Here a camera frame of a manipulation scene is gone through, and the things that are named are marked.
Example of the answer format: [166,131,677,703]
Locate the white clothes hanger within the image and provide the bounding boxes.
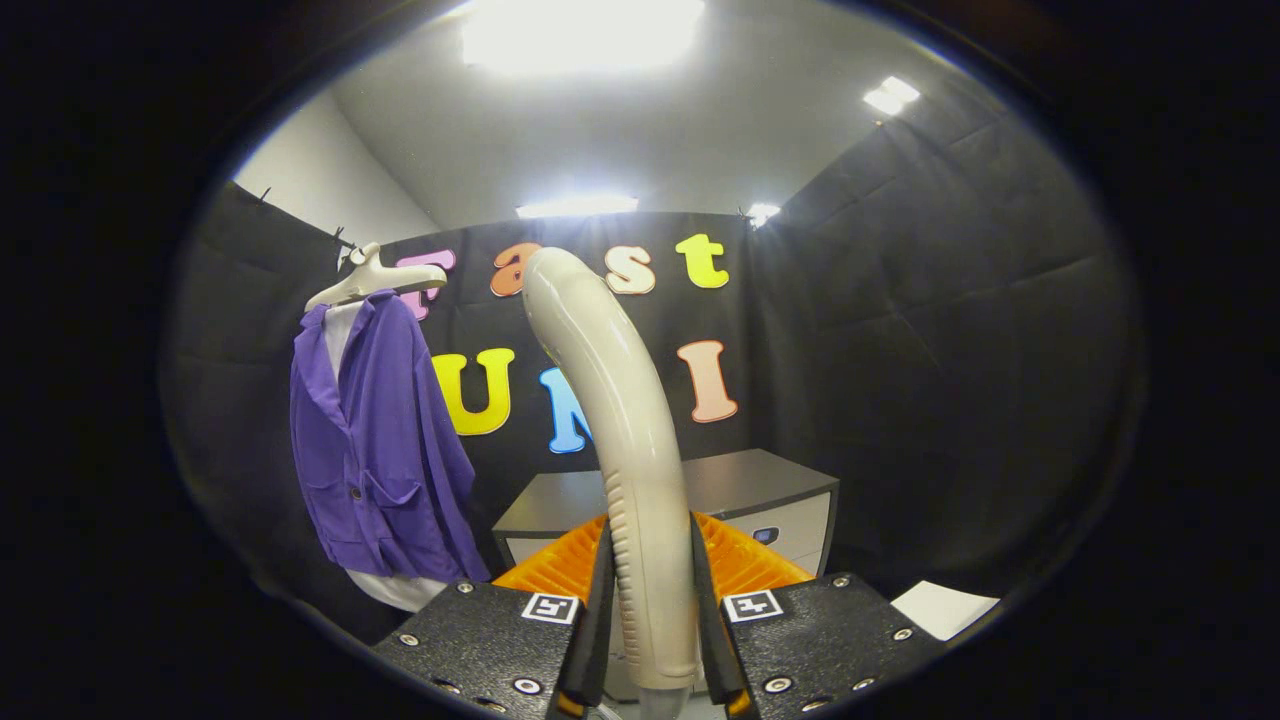
[304,242,449,314]

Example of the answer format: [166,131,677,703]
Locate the small square ceiling light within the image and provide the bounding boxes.
[863,76,922,117]

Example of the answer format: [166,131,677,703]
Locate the white garment steamer head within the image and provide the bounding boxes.
[521,247,702,692]

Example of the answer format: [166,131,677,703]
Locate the purple jacket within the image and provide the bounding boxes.
[290,290,492,585]

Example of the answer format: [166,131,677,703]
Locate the large ceiling light panel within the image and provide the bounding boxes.
[460,0,707,78]

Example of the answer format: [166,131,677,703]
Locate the white sheet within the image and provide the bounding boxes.
[889,580,1002,642]

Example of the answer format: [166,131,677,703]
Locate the grey cabinet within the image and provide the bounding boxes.
[491,448,841,703]

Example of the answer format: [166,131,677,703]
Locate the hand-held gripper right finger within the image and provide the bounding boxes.
[690,512,948,720]

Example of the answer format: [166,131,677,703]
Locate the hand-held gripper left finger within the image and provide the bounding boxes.
[370,513,613,720]

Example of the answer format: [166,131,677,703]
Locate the white undershirt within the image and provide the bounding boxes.
[322,300,451,614]

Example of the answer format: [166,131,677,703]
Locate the long strip ceiling light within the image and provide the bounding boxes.
[515,195,640,220]

